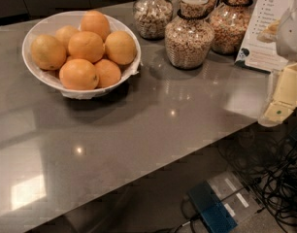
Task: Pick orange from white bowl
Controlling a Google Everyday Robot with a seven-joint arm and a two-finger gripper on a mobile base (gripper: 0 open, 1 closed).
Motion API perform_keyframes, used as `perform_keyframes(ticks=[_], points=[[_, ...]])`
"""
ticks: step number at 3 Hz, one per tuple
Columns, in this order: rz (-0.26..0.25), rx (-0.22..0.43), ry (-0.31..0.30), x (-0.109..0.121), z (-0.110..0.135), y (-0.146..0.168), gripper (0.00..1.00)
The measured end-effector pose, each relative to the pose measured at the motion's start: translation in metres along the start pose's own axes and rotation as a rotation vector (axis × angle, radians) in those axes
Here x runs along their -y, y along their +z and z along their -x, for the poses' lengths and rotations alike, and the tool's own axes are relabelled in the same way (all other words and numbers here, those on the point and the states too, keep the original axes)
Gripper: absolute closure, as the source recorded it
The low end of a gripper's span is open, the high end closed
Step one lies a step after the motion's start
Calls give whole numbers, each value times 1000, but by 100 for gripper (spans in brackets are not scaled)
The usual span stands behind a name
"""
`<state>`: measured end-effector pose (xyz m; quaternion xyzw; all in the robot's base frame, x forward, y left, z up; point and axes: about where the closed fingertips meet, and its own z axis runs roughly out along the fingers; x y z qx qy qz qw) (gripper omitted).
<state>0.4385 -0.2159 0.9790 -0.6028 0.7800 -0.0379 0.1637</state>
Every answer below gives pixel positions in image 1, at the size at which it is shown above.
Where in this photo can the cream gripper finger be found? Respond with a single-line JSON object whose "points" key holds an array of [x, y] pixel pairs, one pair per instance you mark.
{"points": [[281, 99], [269, 34]]}

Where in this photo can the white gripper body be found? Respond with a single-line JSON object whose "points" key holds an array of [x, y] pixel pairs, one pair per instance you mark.
{"points": [[291, 36]]}

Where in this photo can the orange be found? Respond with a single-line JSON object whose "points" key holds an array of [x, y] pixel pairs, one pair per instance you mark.
{"points": [[96, 22], [108, 72], [120, 47], [47, 52], [64, 34], [86, 45], [78, 74]]}

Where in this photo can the white bowl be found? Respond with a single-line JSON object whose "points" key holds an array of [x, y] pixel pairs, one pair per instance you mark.
{"points": [[49, 26]]}

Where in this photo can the allergens information sign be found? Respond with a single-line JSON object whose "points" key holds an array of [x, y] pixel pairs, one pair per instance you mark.
{"points": [[254, 54]]}

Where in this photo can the right glass cereal jar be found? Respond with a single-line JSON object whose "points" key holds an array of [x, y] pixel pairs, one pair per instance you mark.
{"points": [[229, 19]]}

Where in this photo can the glass cereal jar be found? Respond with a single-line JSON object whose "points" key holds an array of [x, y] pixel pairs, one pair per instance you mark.
{"points": [[151, 17], [229, 19], [188, 37]]}

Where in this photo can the middle glass cereal jar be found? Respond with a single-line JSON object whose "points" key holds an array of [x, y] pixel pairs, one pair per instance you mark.
{"points": [[188, 37]]}

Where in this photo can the grey device on floor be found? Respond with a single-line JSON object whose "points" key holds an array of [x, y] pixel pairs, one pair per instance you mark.
{"points": [[234, 195]]}

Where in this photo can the left glass cereal jar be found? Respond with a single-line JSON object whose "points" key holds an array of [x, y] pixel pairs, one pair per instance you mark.
{"points": [[151, 17]]}

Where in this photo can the blue box on floor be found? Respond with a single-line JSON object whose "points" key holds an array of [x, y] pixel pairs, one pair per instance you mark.
{"points": [[210, 209]]}

